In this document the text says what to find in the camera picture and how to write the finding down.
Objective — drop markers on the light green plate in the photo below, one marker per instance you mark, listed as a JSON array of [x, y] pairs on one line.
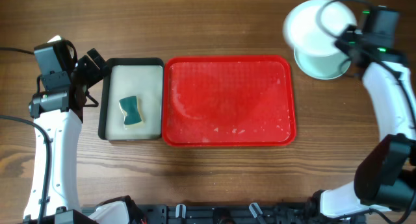
[[322, 67]]

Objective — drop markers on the green yellow sponge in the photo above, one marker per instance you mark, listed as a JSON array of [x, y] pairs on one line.
[[130, 107]]

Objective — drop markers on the white plate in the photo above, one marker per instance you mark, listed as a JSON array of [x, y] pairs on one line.
[[301, 31]]

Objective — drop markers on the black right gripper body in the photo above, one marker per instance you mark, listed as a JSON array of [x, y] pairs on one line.
[[349, 39]]

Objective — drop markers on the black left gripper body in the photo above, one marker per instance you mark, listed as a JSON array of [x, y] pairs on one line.
[[79, 76]]

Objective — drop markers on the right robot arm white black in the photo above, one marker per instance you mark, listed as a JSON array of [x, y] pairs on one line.
[[380, 182]]

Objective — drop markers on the red plastic tray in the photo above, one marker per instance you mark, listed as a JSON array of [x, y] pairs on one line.
[[228, 101]]

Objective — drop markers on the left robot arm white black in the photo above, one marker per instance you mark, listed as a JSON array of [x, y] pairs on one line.
[[57, 117]]

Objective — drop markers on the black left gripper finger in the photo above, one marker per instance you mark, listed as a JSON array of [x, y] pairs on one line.
[[86, 68], [99, 62]]

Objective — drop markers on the black tray with soapy water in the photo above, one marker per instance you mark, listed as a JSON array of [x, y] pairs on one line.
[[141, 77]]

